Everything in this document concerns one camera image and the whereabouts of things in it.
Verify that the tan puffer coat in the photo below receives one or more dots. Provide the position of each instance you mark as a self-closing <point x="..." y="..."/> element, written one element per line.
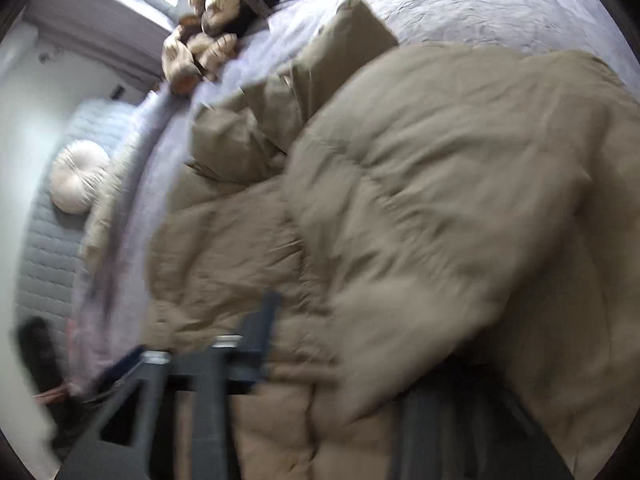
<point x="425" y="185"/>

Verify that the round cream pillow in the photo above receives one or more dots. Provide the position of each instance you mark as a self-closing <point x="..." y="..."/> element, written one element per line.
<point x="80" y="175"/>

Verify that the tan plush toy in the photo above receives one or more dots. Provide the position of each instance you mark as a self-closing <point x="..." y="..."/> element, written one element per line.
<point x="210" y="35"/>

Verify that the black tufted furniture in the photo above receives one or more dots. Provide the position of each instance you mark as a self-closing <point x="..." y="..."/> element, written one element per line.
<point x="42" y="360"/>

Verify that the lavender textured bed blanket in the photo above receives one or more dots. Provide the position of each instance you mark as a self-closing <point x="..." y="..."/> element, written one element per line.
<point x="450" y="0"/>

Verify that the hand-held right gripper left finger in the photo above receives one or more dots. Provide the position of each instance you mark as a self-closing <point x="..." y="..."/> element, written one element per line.
<point x="260" y="332"/>

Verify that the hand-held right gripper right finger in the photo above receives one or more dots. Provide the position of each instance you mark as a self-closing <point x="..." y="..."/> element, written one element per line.
<point x="425" y="435"/>

